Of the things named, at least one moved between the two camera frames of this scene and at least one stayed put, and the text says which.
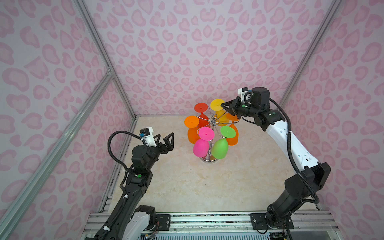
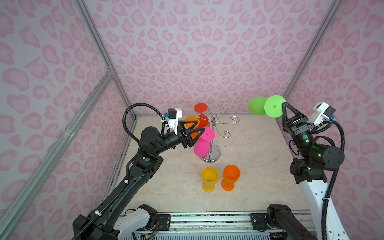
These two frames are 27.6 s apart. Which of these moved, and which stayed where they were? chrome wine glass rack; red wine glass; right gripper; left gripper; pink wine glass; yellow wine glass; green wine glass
Moved: yellow wine glass; right gripper; left gripper; green wine glass
Stayed: red wine glass; chrome wine glass rack; pink wine glass
